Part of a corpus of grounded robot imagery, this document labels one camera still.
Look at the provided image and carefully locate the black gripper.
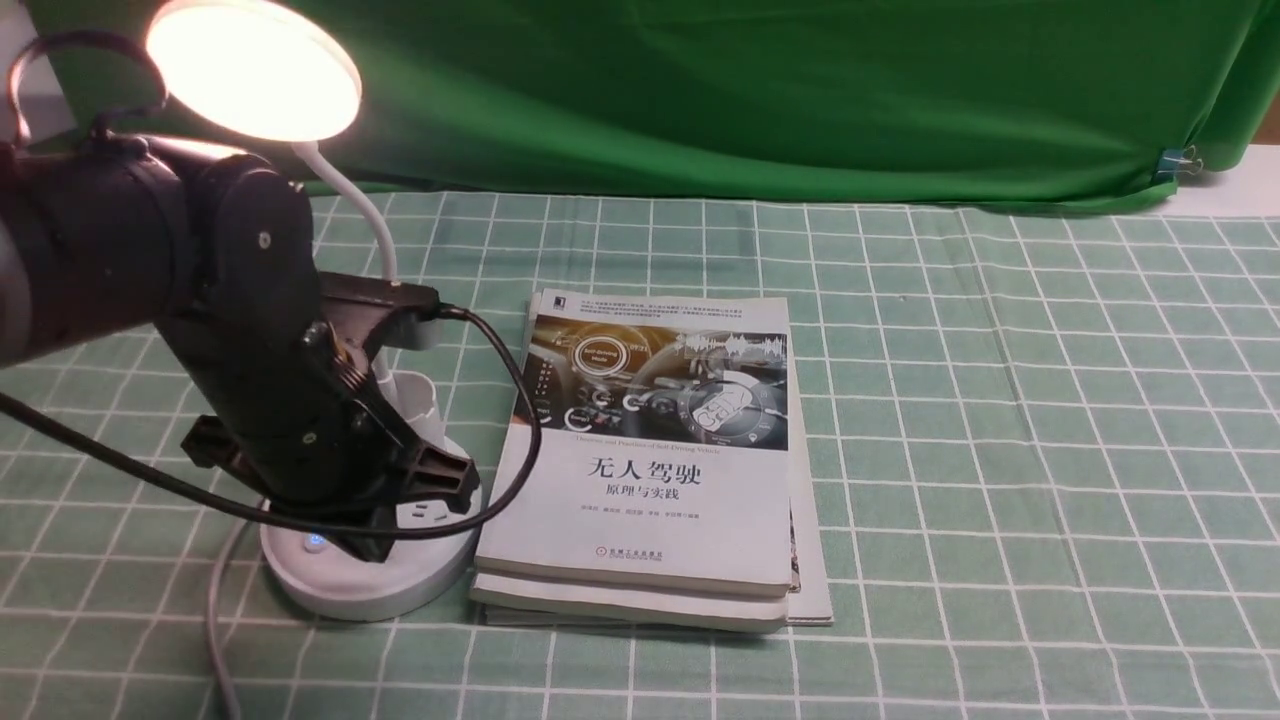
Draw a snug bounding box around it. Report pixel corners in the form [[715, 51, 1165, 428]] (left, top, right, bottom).
[[154, 150, 477, 562]]

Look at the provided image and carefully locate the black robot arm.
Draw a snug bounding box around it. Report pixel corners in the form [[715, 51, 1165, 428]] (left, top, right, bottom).
[[3, 135, 480, 562]]

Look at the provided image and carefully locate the white round desk lamp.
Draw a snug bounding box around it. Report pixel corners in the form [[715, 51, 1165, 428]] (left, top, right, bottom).
[[143, 1, 474, 623]]

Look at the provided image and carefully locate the lower white book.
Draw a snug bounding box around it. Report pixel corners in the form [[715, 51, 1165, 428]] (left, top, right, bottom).
[[470, 300, 835, 633]]

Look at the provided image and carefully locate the white self-driving textbook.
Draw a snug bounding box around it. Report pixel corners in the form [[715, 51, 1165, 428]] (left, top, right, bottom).
[[476, 290, 794, 598]]

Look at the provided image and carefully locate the green backdrop cloth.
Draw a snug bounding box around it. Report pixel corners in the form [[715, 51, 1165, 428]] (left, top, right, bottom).
[[26, 0, 1280, 217]]

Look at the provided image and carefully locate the green checked tablecloth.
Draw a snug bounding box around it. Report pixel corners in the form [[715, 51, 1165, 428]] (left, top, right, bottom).
[[0, 190, 1280, 720]]

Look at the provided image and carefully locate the blue binder clip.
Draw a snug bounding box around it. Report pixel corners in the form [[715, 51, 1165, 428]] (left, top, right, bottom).
[[1152, 145, 1204, 184]]

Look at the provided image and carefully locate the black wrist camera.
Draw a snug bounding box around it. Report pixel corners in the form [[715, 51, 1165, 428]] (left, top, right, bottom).
[[319, 272, 442, 357]]

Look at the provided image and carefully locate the black camera cable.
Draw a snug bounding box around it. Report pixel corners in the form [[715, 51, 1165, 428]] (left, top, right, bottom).
[[0, 305, 543, 539]]

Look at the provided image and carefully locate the grey lamp power cable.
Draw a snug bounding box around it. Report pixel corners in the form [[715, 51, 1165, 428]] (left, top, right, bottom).
[[205, 500, 269, 720]]

